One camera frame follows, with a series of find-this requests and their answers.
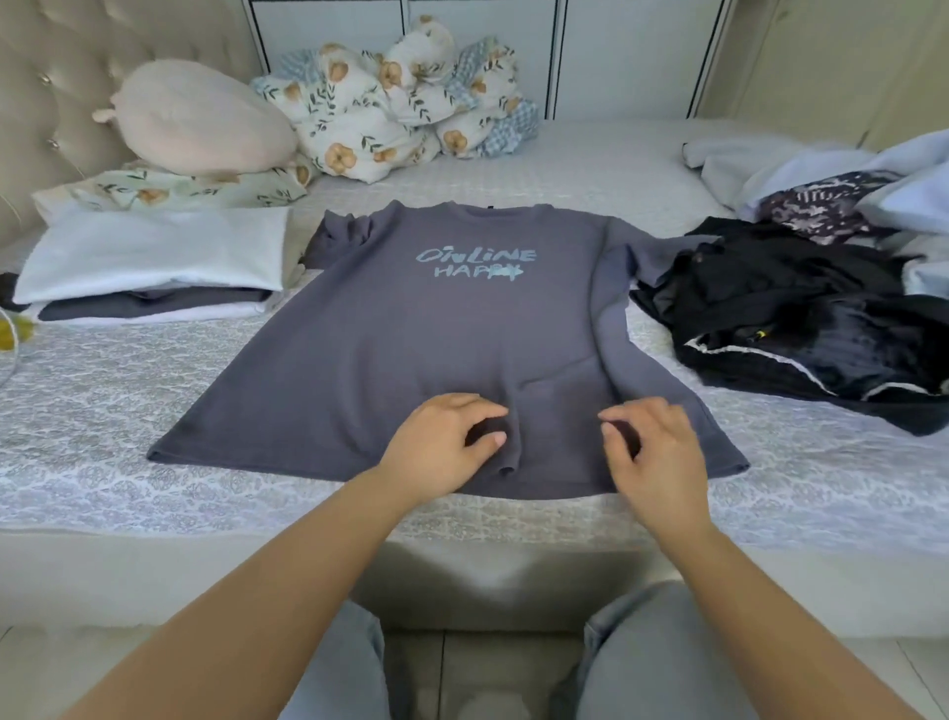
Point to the person's left forearm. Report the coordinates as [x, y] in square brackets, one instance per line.
[237, 623]

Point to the person's right forearm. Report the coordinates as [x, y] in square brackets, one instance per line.
[771, 638]

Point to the white door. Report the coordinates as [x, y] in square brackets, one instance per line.
[838, 67]

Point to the floral pillow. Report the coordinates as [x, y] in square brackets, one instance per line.
[193, 186]

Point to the bed with grey patterned sheet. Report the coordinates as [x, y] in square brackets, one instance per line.
[89, 416]

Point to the white wardrobe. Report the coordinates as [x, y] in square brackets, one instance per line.
[623, 60]

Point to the beige tufted headboard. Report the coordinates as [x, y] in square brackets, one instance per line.
[74, 74]

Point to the floral bunched quilt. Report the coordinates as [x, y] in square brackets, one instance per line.
[504, 126]

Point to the pink plush pillow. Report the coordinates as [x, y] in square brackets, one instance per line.
[200, 116]

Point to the dark purple patterned garment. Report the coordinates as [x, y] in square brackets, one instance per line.
[831, 205]

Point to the person's right hand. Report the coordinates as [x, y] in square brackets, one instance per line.
[660, 468]

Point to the yellow packet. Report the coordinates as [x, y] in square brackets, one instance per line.
[12, 330]

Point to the white packet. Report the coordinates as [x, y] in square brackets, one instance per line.
[60, 204]

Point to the white printed t-shirt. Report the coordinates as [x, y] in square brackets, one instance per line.
[156, 249]

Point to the person's left hand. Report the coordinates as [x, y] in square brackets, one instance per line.
[438, 442]

